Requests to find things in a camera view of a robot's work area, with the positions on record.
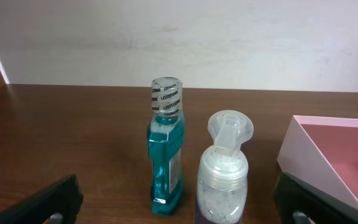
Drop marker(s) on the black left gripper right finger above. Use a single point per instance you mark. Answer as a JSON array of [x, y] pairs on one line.
[[300, 202]]

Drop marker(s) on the blue mouthwash bottle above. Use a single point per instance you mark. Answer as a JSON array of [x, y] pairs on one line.
[[165, 137]]

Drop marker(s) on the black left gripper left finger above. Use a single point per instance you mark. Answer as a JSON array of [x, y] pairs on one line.
[[63, 197]]

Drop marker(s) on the clear foam soap pump bottle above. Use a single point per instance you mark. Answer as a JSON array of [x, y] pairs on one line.
[[221, 190]]

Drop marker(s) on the pink cardboard box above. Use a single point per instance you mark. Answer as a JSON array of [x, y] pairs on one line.
[[323, 151]]

